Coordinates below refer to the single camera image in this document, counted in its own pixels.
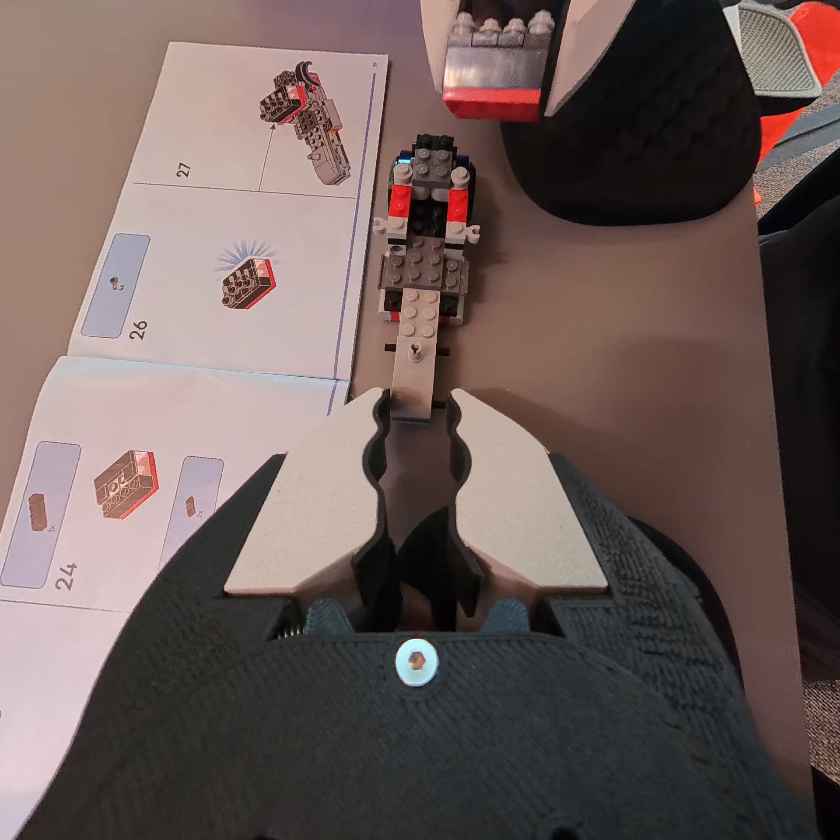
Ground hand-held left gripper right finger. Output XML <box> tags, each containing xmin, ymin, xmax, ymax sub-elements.
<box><xmin>433</xmin><ymin>388</ymin><xmax>610</xmax><ymax>632</ymax></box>

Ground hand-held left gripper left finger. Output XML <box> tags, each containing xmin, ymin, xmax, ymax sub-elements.
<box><xmin>223</xmin><ymin>387</ymin><xmax>401</xmax><ymax>632</ymax></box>

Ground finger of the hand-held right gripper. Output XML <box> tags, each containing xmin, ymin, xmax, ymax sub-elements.
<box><xmin>543</xmin><ymin>0</ymin><xmax>637</xmax><ymax>118</ymax></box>
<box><xmin>420</xmin><ymin>0</ymin><xmax>463</xmax><ymax>96</ymax></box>

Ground black toy brick block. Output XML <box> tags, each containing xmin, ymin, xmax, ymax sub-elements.
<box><xmin>441</xmin><ymin>10</ymin><xmax>557</xmax><ymax>122</ymax></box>

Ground toy brick truck model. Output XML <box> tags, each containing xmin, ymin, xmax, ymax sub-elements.
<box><xmin>373</xmin><ymin>133</ymin><xmax>480</xmax><ymax>424</ymax></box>

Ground black mesh cushion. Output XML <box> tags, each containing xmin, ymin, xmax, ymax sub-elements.
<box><xmin>500</xmin><ymin>0</ymin><xmax>763</xmax><ymax>227</ymax></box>

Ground dark office chair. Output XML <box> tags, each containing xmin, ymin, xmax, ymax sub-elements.
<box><xmin>722</xmin><ymin>0</ymin><xmax>824</xmax><ymax>99</ymax></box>

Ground step-page instruction booklet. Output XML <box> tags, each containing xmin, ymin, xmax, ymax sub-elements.
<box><xmin>0</xmin><ymin>41</ymin><xmax>389</xmax><ymax>840</ymax></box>

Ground orange plastic object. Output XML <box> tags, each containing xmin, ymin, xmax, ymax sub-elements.
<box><xmin>753</xmin><ymin>0</ymin><xmax>840</xmax><ymax>204</ymax></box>

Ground person's leg dark trousers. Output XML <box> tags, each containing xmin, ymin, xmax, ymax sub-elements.
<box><xmin>758</xmin><ymin>184</ymin><xmax>840</xmax><ymax>657</ymax></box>

